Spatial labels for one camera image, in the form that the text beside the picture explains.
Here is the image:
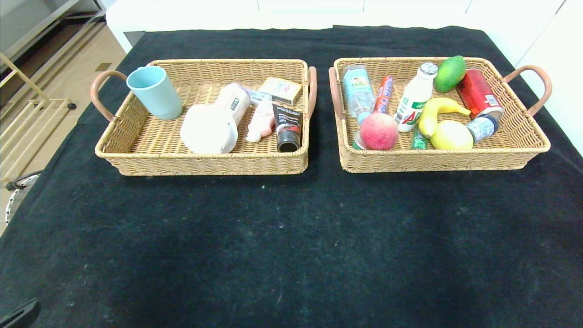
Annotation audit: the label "black face wash tube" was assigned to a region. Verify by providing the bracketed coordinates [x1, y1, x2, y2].
[272, 104, 303, 153]

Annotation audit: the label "pink squeeze bottle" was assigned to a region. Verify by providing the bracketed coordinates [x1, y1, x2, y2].
[245, 97, 276, 143]

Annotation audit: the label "white round plastic container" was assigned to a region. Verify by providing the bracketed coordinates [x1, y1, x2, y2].
[180, 104, 239, 154]

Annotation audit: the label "pink red peach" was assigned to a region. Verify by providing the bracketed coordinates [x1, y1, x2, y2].
[359, 112, 399, 151]

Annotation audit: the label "yellow banana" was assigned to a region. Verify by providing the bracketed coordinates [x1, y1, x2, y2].
[418, 97, 471, 138]

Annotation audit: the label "yellow lemon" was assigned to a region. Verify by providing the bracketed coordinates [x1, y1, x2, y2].
[430, 120, 475, 151]

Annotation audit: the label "wicker basket holding household items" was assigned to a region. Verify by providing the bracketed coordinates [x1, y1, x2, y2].
[90, 59, 317, 176]

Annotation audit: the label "wicker basket holding food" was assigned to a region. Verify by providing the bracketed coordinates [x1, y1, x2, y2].
[328, 56, 553, 174]

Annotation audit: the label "clear plastic tool case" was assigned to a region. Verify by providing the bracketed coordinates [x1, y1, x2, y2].
[249, 90, 273, 106]

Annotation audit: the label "yellow playing card box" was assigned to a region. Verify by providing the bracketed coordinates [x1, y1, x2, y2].
[259, 77, 303, 106]

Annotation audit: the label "white roll with purple end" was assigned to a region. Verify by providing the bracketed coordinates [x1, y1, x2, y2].
[214, 82, 251, 133]

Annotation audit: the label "water bottle with blue label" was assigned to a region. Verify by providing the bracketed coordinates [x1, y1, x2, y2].
[342, 65, 377, 126]

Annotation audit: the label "orange candy tube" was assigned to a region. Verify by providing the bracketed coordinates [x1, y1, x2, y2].
[373, 76, 393, 114]

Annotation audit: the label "green gum pack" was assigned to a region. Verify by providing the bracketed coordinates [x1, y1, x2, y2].
[411, 127, 430, 150]

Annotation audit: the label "white milk drink bottle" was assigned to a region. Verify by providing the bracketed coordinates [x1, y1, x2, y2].
[394, 62, 439, 133]

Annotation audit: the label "light teal plastic cup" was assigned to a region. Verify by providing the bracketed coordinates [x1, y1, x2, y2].
[126, 66, 183, 121]

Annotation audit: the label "white counter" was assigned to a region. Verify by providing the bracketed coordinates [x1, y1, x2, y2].
[105, 0, 565, 53]

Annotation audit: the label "green mango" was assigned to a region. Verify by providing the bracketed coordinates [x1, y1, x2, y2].
[433, 56, 467, 93]

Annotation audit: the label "small blue silver bottle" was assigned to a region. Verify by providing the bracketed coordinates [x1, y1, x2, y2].
[465, 114, 499, 145]

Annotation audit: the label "red drink can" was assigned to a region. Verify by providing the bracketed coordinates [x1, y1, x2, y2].
[455, 68, 504, 120]

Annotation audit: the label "grey round floor object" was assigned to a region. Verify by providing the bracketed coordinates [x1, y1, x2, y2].
[5, 170, 42, 224]

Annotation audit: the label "white cabinet doors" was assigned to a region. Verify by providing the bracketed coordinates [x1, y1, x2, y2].
[515, 0, 583, 155]

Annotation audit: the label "light wooden rack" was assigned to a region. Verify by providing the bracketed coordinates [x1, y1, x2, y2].
[0, 54, 77, 183]

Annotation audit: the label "grey metal shelf unit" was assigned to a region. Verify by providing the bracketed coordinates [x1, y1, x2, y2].
[0, 0, 105, 60]

